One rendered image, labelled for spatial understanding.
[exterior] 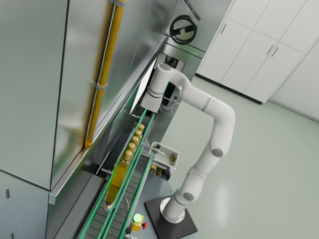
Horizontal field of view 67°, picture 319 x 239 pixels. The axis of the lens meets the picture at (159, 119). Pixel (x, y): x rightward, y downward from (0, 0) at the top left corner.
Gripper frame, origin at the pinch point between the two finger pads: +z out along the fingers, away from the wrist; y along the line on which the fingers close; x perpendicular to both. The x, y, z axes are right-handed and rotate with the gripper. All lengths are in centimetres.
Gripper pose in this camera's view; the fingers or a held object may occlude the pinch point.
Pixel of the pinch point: (146, 114)
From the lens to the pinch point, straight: 138.8
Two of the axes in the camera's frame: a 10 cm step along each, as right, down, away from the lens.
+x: 2.3, -5.8, 7.9
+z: -3.3, 7.1, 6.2
